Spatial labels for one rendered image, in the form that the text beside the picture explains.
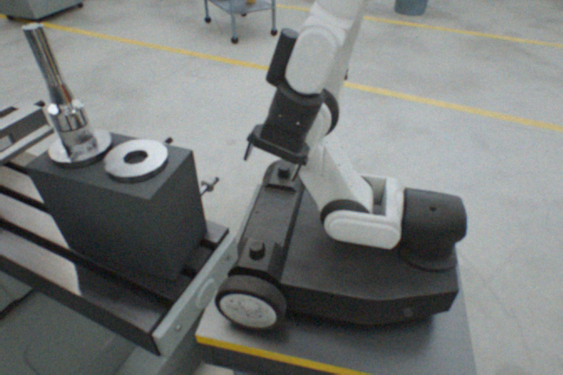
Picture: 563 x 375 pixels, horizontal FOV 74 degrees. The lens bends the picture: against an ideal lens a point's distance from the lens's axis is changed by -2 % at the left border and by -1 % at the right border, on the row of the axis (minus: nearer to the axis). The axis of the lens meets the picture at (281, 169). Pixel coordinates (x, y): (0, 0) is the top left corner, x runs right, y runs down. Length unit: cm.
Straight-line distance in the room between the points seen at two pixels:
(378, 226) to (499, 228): 129
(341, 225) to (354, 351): 36
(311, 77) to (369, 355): 83
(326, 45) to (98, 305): 53
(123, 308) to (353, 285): 64
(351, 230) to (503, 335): 98
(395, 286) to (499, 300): 90
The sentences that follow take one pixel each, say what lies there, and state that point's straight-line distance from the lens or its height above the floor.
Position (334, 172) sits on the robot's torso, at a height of 84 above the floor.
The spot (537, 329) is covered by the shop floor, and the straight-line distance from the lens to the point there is 195.
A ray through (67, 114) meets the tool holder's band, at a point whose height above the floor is 120.
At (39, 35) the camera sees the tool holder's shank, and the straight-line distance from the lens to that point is 57.
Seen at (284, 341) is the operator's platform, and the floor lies 40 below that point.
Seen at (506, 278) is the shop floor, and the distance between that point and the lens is 205.
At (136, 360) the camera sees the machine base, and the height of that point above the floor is 20.
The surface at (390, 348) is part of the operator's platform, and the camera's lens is 122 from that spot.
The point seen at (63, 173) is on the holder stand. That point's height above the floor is 112.
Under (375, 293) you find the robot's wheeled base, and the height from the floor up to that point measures 57.
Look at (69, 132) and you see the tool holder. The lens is 61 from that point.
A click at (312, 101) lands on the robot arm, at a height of 114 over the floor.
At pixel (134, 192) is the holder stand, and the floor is 112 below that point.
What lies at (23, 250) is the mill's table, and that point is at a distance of 82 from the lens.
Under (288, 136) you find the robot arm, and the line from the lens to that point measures 72.
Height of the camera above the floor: 146
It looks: 39 degrees down
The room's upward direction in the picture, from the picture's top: straight up
